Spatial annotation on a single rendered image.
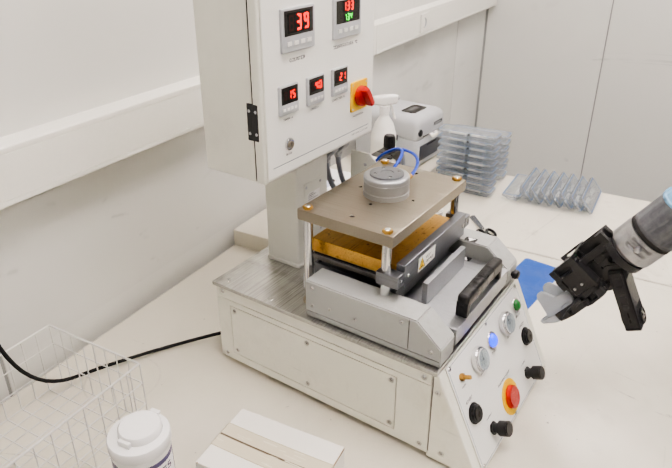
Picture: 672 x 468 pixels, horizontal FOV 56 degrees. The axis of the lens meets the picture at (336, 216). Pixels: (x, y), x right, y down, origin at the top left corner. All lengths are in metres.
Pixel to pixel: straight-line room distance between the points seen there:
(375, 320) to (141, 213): 0.64
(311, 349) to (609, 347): 0.63
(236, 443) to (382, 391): 0.25
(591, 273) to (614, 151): 2.44
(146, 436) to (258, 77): 0.53
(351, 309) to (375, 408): 0.18
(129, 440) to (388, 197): 0.53
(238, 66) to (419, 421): 0.62
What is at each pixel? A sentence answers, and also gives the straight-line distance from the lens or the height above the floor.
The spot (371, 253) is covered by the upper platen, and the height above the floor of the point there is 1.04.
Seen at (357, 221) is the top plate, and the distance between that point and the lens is 0.98.
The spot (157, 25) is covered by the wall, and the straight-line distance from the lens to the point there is 1.39.
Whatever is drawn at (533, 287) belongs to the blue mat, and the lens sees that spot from 1.55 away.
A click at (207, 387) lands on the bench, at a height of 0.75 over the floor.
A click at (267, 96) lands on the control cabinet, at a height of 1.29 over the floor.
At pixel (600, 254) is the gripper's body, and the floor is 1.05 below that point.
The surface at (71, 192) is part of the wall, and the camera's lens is 1.29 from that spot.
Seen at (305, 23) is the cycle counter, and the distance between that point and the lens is 1.02.
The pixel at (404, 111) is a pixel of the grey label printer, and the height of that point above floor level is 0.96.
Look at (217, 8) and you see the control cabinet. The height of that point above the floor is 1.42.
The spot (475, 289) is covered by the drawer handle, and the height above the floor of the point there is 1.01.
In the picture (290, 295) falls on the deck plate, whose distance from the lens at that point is 1.13.
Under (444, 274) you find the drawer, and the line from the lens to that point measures 1.08.
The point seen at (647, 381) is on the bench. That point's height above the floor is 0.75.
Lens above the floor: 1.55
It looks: 26 degrees down
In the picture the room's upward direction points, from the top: straight up
